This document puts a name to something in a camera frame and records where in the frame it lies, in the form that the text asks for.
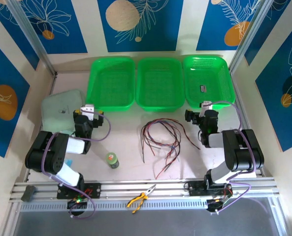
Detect green plastic mesh basket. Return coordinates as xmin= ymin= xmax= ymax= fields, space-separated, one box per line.
xmin=86 ymin=57 xmax=136 ymax=112
xmin=135 ymin=57 xmax=186 ymax=113
xmin=183 ymin=54 xmax=236 ymax=110

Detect aluminium frame post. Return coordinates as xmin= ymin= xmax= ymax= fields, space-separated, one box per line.
xmin=228 ymin=0 xmax=271 ymax=74
xmin=6 ymin=0 xmax=58 ymax=77

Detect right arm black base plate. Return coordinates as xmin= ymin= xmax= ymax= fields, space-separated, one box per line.
xmin=188 ymin=180 xmax=234 ymax=197

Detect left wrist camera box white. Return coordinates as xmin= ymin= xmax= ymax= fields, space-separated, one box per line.
xmin=80 ymin=104 xmax=96 ymax=115

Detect yellow handled pliers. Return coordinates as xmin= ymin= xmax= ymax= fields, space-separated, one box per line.
xmin=126 ymin=183 xmax=157 ymax=214

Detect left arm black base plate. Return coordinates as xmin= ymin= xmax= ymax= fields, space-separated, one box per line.
xmin=56 ymin=182 xmax=102 ymax=200

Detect grey sponge block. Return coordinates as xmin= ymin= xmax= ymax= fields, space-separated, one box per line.
xmin=21 ymin=185 xmax=38 ymax=203

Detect slotted grey cable duct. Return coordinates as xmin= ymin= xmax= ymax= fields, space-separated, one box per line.
xmin=19 ymin=199 xmax=209 ymax=212

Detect pale green plastic lid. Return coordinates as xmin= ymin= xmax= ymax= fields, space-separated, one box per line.
xmin=41 ymin=89 xmax=86 ymax=136

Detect aluminium extrusion rail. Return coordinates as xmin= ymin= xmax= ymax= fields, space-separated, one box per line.
xmin=9 ymin=180 xmax=281 ymax=204

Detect small green jar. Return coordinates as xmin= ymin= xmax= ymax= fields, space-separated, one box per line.
xmin=105 ymin=152 xmax=120 ymax=169

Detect thin black wire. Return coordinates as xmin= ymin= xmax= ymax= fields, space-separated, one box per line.
xmin=164 ymin=122 xmax=185 ymax=173
xmin=140 ymin=120 xmax=161 ymax=164
xmin=142 ymin=121 xmax=176 ymax=155

